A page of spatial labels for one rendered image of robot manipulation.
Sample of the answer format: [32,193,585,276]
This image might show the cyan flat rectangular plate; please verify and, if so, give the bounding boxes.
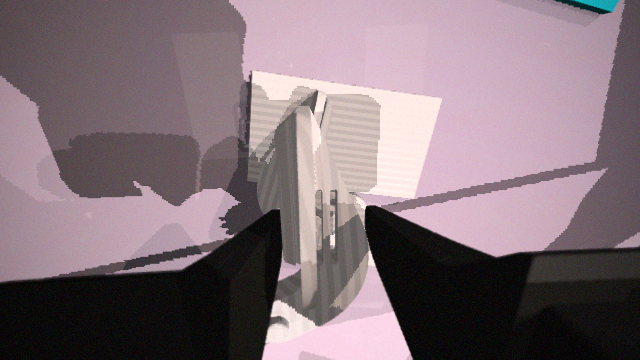
[554,0,619,14]

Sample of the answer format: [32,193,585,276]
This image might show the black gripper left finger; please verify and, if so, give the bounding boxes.
[0,209,283,360]

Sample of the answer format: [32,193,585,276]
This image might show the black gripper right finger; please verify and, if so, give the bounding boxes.
[364,205,640,360]

